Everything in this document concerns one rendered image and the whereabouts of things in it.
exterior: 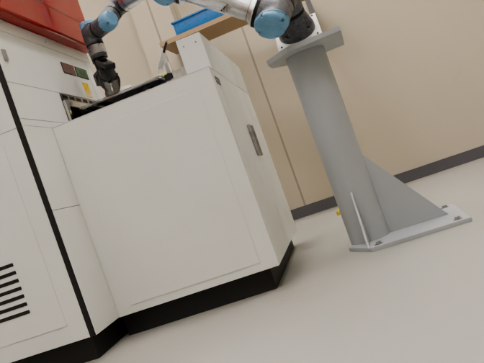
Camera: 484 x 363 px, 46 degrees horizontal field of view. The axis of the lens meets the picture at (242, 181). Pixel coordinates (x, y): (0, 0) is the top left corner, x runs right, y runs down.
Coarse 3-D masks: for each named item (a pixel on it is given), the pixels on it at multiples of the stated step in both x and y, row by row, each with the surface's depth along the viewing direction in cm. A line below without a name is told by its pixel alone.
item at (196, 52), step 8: (184, 40) 206; (192, 40) 205; (200, 40) 205; (208, 40) 220; (184, 48) 206; (192, 48) 206; (200, 48) 205; (208, 48) 213; (216, 48) 234; (184, 56) 206; (192, 56) 206; (200, 56) 205; (208, 56) 206; (216, 56) 226; (224, 56) 250; (184, 64) 206; (192, 64) 206; (200, 64) 205; (208, 64) 205; (216, 64) 219; (224, 64) 241; (224, 72) 233; (232, 72) 258; (232, 80) 249
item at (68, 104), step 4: (64, 100) 225; (68, 100) 229; (64, 104) 226; (68, 104) 227; (72, 104) 231; (76, 104) 235; (80, 104) 238; (84, 104) 243; (64, 108) 226; (68, 108) 226; (76, 108) 236; (68, 112) 225; (68, 116) 225; (72, 116) 227; (68, 120) 226
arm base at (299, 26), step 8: (296, 16) 218; (304, 16) 220; (296, 24) 219; (304, 24) 220; (312, 24) 223; (288, 32) 221; (296, 32) 221; (304, 32) 221; (312, 32) 223; (280, 40) 228; (288, 40) 223; (296, 40) 222
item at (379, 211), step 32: (288, 64) 227; (320, 64) 221; (320, 96) 220; (320, 128) 222; (352, 128) 224; (352, 160) 220; (352, 192) 220; (384, 192) 224; (416, 192) 221; (352, 224) 222; (384, 224) 222; (416, 224) 222; (448, 224) 200
